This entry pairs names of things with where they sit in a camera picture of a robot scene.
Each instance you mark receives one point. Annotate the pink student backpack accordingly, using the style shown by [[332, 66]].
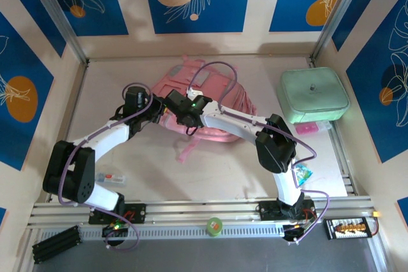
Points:
[[216, 132]]

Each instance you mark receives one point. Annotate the clear plastic pen box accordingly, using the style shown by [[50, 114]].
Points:
[[111, 179]]

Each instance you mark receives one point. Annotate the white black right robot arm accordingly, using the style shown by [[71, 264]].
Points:
[[274, 147]]

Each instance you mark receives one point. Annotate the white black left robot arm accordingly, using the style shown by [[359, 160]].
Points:
[[105, 138]]

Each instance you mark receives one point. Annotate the green tape roll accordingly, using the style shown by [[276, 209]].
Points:
[[214, 225]]

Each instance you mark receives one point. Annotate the pink eraser in clear box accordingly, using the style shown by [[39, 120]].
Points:
[[307, 128]]

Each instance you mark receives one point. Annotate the mint green zip case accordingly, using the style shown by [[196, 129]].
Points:
[[314, 93]]

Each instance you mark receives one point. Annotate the light blue snack pouch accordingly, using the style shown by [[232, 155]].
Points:
[[303, 173]]

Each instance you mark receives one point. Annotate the black ribbed block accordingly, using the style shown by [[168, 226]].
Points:
[[55, 244]]

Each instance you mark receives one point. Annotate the black power distribution board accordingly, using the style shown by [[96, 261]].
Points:
[[347, 228]]

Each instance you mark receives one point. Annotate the yellow power connector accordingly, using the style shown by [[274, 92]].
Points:
[[377, 214]]

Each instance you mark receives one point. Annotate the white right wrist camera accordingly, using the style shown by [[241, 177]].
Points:
[[192, 92]]

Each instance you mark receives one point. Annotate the aluminium extrusion rail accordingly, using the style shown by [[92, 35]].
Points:
[[204, 210]]

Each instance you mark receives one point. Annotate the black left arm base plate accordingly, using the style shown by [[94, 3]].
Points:
[[135, 213]]

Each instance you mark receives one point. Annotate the aluminium frame post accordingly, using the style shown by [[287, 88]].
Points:
[[340, 14], [58, 14]]

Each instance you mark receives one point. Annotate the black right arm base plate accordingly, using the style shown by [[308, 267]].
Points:
[[271, 211]]

